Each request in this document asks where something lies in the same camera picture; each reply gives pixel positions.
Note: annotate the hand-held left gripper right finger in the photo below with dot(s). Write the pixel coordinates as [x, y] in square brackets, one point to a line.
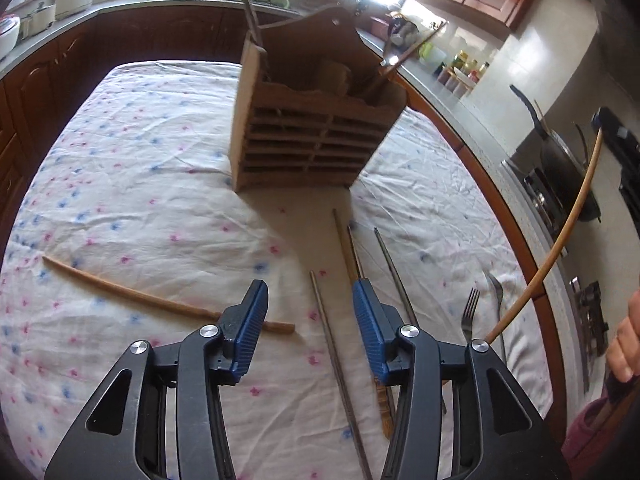
[370, 330]

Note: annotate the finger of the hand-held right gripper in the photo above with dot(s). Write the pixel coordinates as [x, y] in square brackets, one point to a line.
[612, 130]

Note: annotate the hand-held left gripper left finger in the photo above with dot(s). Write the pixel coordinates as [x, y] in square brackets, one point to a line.
[247, 330]

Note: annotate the metal chopstick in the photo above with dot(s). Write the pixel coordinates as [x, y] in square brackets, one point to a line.
[395, 280]
[354, 255]
[335, 355]

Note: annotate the patterned wooden chopstick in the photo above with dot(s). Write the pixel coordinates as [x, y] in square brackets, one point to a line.
[344, 245]

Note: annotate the plain wooden chopstick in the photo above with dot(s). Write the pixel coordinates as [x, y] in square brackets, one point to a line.
[550, 255]
[150, 300]
[415, 49]

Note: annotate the wooden utensil holder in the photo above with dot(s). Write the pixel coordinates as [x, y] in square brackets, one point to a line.
[310, 110]

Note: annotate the dark brown chopstick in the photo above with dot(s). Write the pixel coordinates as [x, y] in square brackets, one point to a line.
[248, 5]

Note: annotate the person's right hand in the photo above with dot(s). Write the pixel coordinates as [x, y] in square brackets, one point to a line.
[625, 340]

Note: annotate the black wok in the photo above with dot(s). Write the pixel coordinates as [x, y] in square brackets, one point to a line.
[550, 160]

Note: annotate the gas stove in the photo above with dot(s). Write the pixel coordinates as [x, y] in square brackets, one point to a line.
[542, 195]

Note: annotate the metal fork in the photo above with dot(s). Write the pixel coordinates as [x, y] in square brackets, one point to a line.
[470, 310]

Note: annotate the silver metal cutlery piece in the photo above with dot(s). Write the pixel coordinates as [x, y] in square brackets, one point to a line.
[497, 300]

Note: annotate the white spice container set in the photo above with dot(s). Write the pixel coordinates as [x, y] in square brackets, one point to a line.
[456, 81]

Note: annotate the green lidded jar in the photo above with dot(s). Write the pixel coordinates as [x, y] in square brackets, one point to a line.
[460, 60]

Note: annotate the white floral tablecloth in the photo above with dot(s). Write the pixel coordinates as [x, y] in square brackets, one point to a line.
[150, 185]

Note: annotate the green and white cup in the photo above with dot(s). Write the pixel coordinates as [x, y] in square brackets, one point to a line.
[427, 51]

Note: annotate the electric kettle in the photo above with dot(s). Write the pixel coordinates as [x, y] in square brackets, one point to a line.
[402, 30]

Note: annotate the person's purple garment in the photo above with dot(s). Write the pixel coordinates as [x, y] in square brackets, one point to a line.
[587, 432]

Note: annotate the white and pink rice cooker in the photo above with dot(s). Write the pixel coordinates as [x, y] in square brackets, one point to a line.
[7, 35]

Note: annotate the small white pot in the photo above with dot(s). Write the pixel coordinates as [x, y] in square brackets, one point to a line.
[37, 10]

